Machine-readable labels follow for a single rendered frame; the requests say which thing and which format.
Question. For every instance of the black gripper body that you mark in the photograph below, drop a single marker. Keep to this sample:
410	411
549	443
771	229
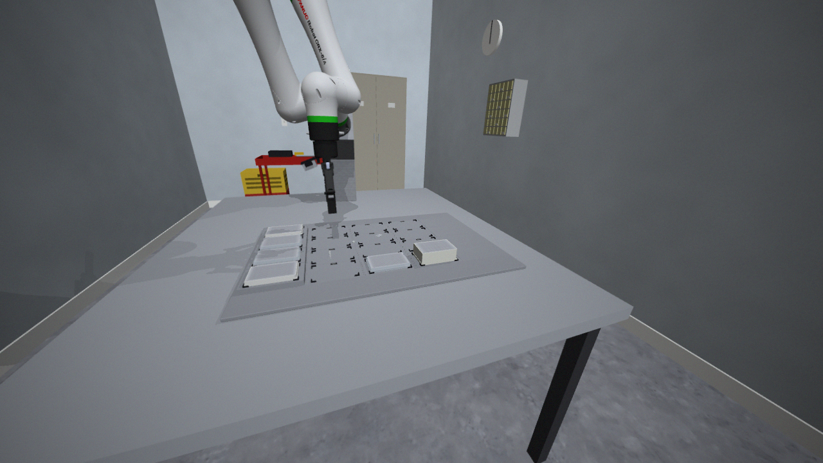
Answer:
325	150

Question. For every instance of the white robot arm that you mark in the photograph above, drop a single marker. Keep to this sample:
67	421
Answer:
330	95

